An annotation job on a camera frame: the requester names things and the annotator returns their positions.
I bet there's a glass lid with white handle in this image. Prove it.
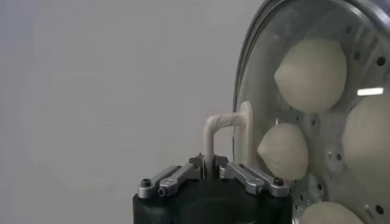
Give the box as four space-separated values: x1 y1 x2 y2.
202 0 390 224

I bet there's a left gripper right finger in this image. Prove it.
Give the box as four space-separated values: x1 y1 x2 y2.
213 154 289 198

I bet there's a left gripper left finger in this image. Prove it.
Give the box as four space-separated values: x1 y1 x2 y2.
136 154 205 199

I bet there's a white steamed baozi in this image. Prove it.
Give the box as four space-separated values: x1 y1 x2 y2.
257 122 309 181
341 96 390 201
298 200 366 224
273 38 348 113

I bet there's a stainless steel steamer basket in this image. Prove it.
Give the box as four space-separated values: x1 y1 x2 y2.
237 0 390 224

